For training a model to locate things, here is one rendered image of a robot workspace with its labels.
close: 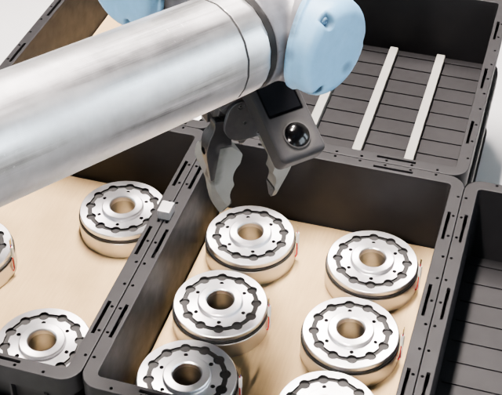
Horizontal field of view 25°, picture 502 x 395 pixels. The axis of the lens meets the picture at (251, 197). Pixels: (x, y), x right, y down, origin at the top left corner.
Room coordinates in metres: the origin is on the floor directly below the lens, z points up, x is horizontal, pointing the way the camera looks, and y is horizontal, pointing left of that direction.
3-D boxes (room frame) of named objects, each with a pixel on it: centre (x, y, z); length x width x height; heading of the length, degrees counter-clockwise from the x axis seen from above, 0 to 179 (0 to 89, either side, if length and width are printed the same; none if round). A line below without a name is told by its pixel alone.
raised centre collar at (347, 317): (0.81, -0.10, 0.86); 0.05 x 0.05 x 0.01
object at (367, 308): (0.81, -0.10, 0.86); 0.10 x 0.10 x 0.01
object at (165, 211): (0.92, 0.09, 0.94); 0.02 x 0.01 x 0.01; 163
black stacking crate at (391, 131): (1.21, -0.16, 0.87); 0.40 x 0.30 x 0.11; 163
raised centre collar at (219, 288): (0.85, 0.03, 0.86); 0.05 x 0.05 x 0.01
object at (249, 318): (0.85, 0.03, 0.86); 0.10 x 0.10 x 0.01
